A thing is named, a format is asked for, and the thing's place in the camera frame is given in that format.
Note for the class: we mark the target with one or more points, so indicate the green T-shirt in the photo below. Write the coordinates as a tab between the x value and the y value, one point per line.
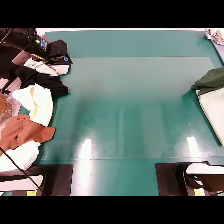
211	80

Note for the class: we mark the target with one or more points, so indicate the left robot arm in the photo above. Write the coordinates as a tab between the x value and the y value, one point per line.
56	48

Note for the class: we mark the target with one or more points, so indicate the cream garment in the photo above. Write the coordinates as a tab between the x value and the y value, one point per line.
38	101

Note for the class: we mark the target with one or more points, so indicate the black garment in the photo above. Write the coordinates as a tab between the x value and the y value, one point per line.
43	81

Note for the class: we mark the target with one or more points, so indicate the pale pink garment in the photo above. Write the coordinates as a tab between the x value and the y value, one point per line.
46	67

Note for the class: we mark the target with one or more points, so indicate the rust orange garment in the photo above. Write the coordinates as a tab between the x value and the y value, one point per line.
30	131

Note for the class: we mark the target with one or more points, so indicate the white folded garment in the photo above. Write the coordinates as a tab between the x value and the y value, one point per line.
213	110

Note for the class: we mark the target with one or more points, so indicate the brown garment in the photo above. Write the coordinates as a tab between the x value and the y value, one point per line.
6	108

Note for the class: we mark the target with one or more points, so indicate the mauve garment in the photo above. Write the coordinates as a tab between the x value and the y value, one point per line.
20	57

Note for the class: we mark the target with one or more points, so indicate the pale patterned garment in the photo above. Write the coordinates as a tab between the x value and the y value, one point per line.
216	35

